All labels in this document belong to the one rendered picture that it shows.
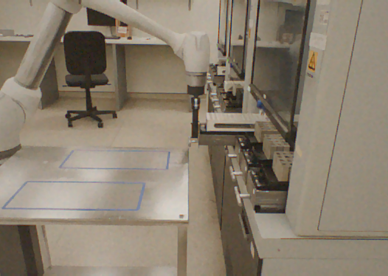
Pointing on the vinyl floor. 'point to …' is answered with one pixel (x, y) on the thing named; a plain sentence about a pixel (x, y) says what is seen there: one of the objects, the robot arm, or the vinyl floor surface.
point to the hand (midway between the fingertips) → (195, 130)
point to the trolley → (94, 195)
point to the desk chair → (85, 69)
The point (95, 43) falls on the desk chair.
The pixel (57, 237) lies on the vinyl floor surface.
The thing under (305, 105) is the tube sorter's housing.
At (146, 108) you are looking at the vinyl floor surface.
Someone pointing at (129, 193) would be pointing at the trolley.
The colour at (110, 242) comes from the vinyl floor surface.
